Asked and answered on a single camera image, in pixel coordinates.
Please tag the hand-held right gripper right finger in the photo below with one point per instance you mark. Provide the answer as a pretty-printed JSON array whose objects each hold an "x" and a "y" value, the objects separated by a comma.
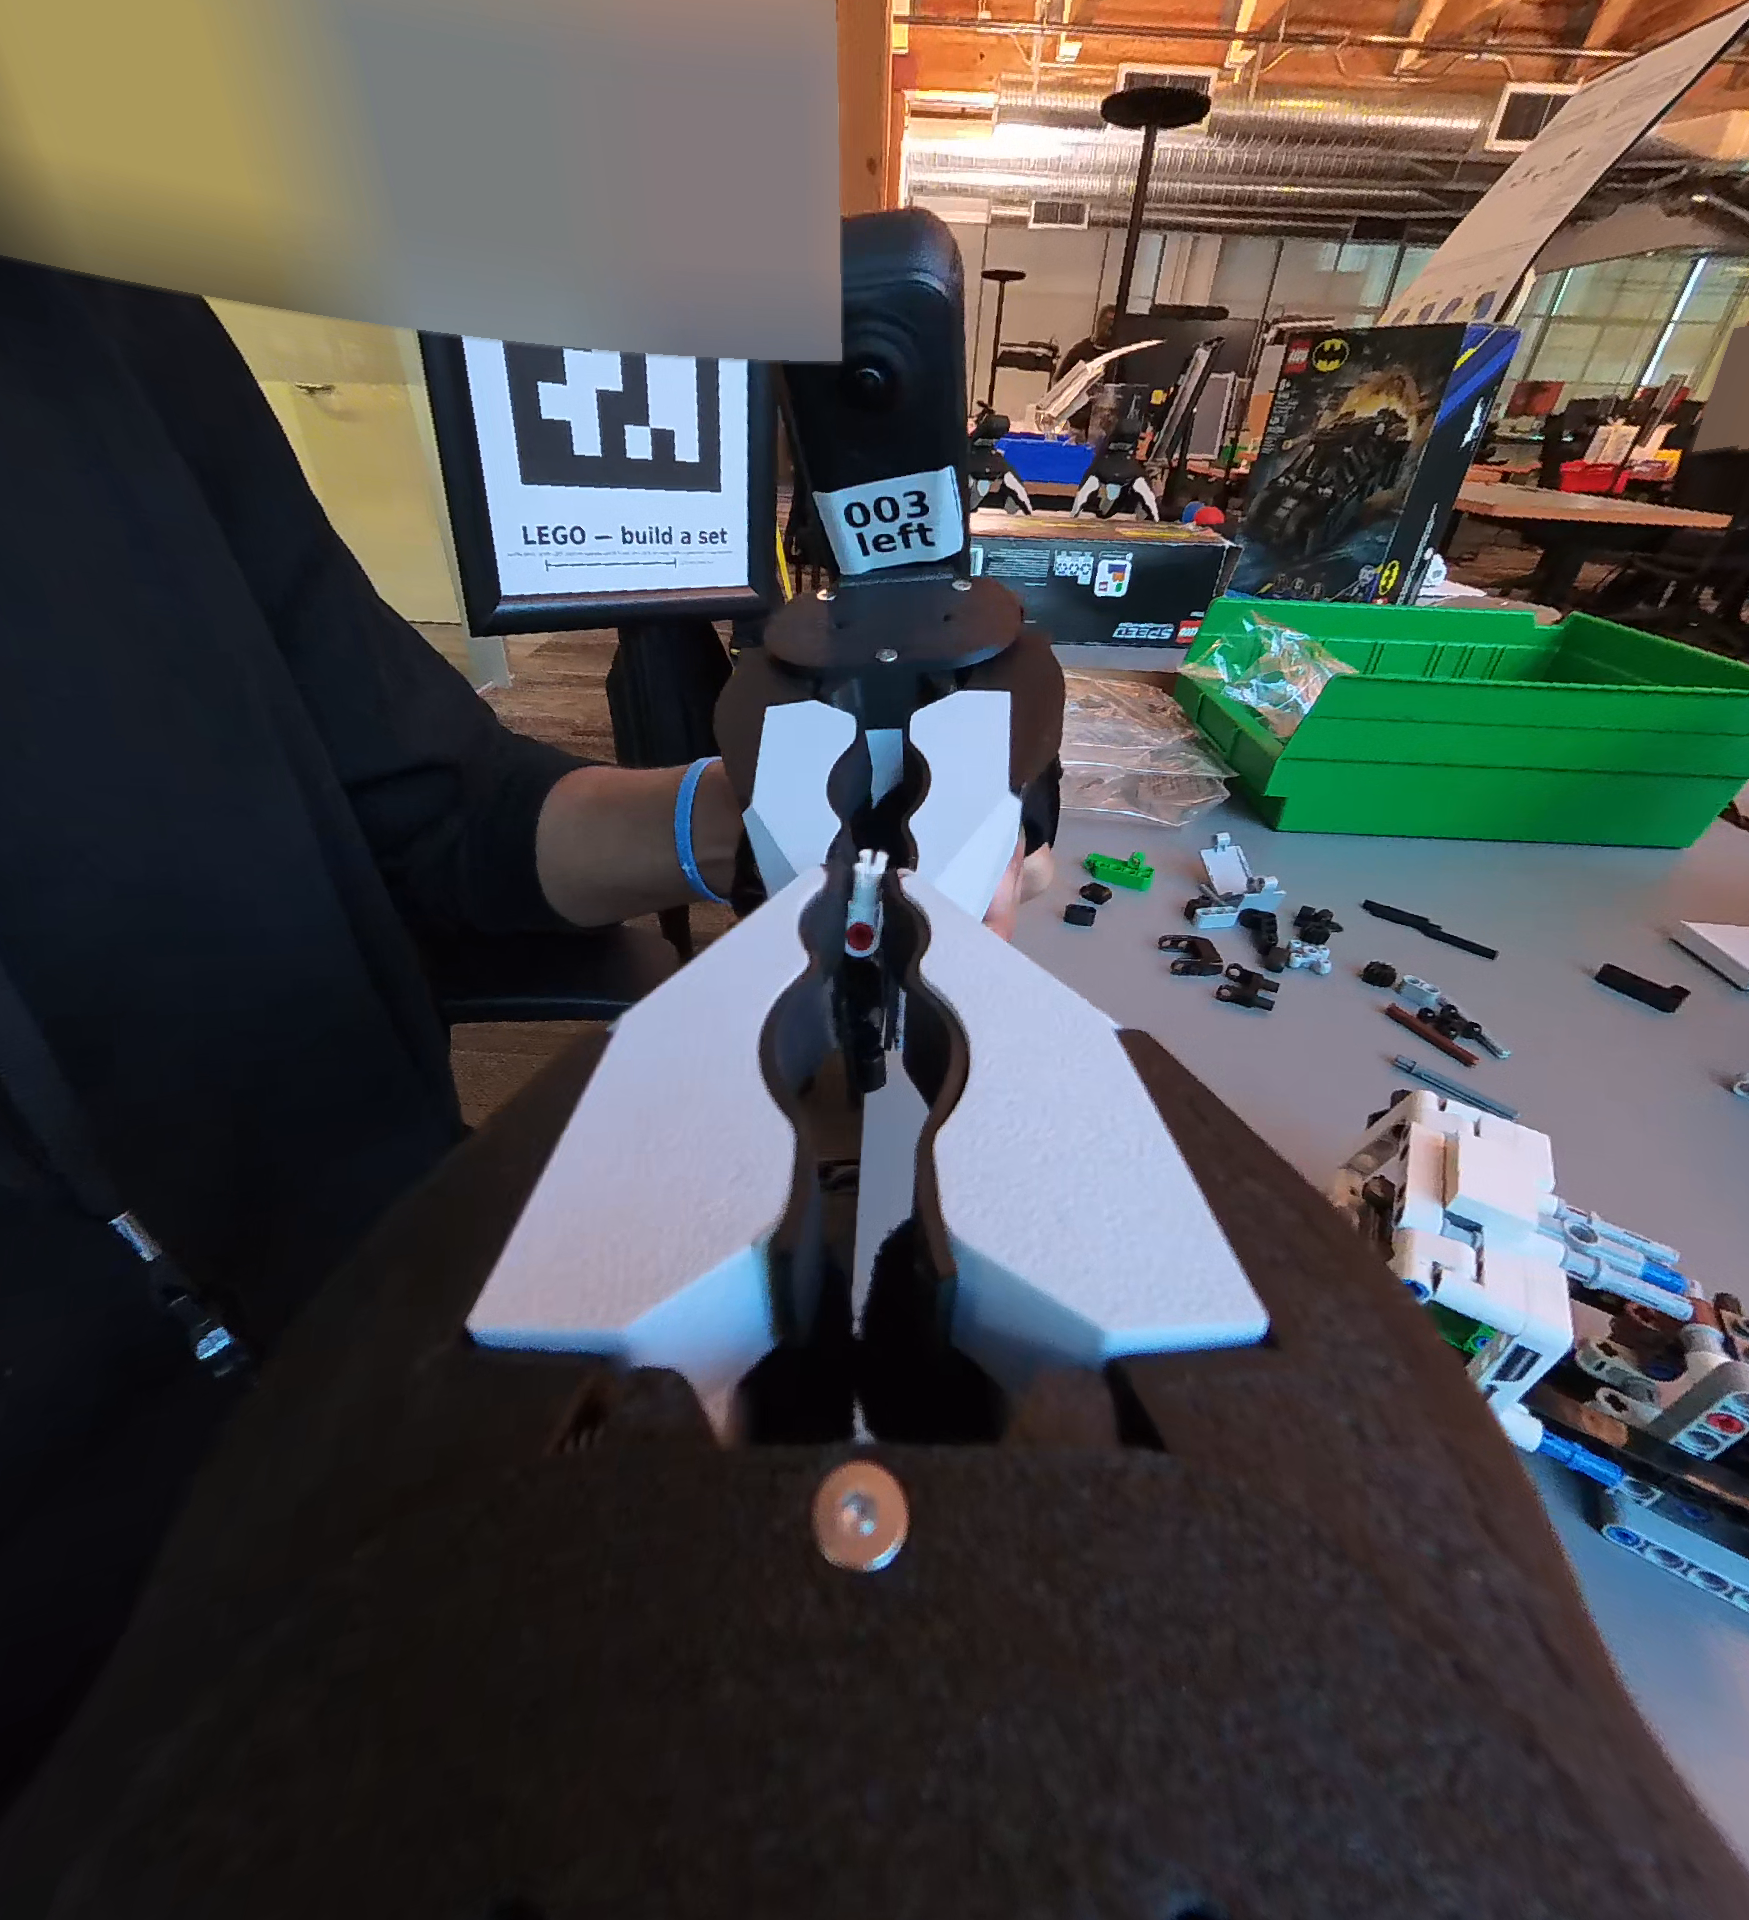
[{"x": 1084, "y": 1185}]

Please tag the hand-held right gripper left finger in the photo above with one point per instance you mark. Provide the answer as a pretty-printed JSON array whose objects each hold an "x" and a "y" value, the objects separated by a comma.
[{"x": 664, "y": 1171}]

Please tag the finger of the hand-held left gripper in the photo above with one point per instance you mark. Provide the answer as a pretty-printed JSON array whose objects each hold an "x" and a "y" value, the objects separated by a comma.
[
  {"x": 972, "y": 780},
  {"x": 792, "y": 780}
]

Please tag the person's left forearm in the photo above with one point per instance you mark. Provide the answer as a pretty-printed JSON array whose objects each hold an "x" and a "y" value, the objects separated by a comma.
[{"x": 559, "y": 841}]

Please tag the green lego piece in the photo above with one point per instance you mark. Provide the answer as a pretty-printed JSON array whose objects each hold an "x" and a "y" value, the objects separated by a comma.
[{"x": 1114, "y": 867}]

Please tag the flat black lego box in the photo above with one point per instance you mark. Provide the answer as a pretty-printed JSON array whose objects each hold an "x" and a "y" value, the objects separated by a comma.
[{"x": 1099, "y": 584}]

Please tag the scattered small lego pieces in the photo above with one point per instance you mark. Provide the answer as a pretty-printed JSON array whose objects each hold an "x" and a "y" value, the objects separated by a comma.
[{"x": 1233, "y": 923}]

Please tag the clear bag of lego parts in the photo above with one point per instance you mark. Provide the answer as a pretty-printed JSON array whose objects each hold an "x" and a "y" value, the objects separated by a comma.
[{"x": 1271, "y": 668}]

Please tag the long black lego piece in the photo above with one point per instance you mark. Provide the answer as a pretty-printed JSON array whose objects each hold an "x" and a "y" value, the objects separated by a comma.
[{"x": 1428, "y": 926}]

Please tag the white lego vehicle build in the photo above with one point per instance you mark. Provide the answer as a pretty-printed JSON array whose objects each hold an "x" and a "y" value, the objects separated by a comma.
[{"x": 1534, "y": 1290}]

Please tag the tall dark lego box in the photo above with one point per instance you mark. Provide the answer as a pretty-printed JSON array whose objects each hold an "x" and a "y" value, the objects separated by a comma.
[{"x": 1354, "y": 465}]

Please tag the short black lego piece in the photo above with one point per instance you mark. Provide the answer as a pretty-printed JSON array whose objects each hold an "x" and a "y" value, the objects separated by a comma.
[{"x": 1639, "y": 985}]

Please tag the person's left hand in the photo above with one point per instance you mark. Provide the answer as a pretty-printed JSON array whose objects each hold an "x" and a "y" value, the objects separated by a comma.
[{"x": 724, "y": 824}]

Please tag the blue wristband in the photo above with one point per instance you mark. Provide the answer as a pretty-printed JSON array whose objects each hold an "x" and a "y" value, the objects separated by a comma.
[{"x": 690, "y": 832}]

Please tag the empty clear plastic bags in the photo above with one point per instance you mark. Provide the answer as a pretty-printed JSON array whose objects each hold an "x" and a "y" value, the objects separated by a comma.
[{"x": 1136, "y": 750}]

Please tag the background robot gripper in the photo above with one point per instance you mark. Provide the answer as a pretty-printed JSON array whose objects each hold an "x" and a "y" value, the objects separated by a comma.
[
  {"x": 1119, "y": 483},
  {"x": 998, "y": 480}
]

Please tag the blue storage bin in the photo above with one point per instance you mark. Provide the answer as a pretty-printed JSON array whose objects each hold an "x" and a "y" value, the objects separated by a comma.
[{"x": 1046, "y": 453}]

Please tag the black floor lamp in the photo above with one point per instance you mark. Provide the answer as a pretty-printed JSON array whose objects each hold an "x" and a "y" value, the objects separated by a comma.
[{"x": 1146, "y": 179}]

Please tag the black framed sign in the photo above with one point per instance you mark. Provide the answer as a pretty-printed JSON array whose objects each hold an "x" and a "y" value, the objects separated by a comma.
[{"x": 618, "y": 495}]

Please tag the green plastic bin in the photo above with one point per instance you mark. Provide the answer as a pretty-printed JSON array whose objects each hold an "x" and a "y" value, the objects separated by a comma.
[{"x": 1489, "y": 750}]

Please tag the person's black-clad torso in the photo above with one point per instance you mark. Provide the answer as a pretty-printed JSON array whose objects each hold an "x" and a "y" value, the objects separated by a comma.
[{"x": 140, "y": 900}]

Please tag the wooden background table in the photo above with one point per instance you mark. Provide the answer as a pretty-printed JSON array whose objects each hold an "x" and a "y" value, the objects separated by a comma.
[{"x": 1595, "y": 518}]

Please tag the white banner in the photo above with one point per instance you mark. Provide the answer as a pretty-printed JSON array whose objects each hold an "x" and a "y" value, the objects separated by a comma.
[{"x": 1549, "y": 165}]

